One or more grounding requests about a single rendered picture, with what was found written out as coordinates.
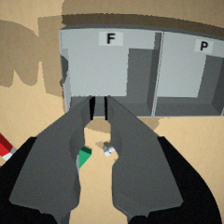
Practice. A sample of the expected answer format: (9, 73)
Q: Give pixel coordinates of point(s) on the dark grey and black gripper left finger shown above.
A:
(42, 176)

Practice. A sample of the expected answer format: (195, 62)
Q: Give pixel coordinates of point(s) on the red and white eraser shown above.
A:
(6, 149)

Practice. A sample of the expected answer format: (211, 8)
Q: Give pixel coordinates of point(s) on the green rectangular block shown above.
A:
(84, 154)

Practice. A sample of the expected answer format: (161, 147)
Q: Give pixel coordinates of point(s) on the grey metal bolt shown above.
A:
(107, 150)

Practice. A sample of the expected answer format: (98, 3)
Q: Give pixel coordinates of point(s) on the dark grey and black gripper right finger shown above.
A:
(151, 178)

